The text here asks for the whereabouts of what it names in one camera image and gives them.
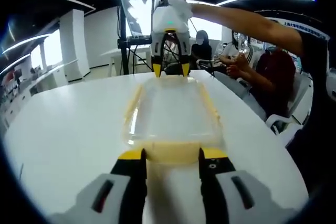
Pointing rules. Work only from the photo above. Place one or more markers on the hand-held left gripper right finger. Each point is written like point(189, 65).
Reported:
point(225, 192)

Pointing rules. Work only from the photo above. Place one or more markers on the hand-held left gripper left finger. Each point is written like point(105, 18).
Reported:
point(118, 190)

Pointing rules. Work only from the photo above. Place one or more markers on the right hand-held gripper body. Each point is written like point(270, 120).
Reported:
point(168, 16)

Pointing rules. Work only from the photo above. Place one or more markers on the clear plastic container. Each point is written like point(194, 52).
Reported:
point(170, 153)

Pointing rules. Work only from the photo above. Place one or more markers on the person's right hand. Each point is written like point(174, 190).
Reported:
point(182, 7)

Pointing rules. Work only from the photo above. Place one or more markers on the black tripod stand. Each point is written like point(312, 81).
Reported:
point(124, 56)

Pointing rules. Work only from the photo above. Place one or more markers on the laptop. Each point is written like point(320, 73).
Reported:
point(134, 24)

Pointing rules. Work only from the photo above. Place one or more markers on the white side table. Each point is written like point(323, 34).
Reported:
point(115, 53)

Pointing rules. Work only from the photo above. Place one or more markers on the narrow white pillar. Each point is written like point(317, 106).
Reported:
point(74, 45)

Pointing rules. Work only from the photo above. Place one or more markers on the person's dark shirt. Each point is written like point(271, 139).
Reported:
point(315, 51)

